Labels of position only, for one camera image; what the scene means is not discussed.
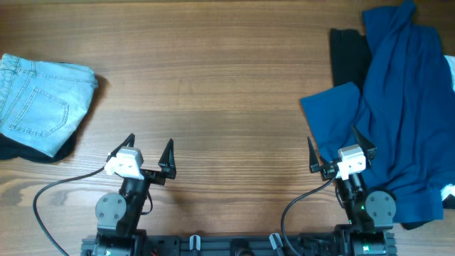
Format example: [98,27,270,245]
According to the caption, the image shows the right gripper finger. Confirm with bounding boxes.
[351,124,377,167]
[307,137,328,173]

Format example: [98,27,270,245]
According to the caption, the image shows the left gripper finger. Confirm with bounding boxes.
[106,133,135,162]
[158,139,176,179]

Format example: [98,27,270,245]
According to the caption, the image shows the blue t-shirt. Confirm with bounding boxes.
[301,1,454,223]

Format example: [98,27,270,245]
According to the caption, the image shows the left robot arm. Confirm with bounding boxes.
[81,134,176,256]

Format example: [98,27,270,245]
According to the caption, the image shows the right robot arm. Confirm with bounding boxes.
[299,127,397,256]

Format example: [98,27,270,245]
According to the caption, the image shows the folded light denim shorts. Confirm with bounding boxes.
[1,53,98,157]

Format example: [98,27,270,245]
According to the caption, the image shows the black garment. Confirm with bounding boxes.
[329,28,373,93]

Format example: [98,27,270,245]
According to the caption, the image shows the dark garment under shorts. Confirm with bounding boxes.
[0,132,77,164]

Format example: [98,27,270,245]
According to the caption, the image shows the white garment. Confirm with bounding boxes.
[441,55,455,201]

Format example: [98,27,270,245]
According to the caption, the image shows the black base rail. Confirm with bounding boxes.
[80,233,397,256]

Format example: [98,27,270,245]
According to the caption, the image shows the left black cable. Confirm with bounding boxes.
[32,166,107,256]

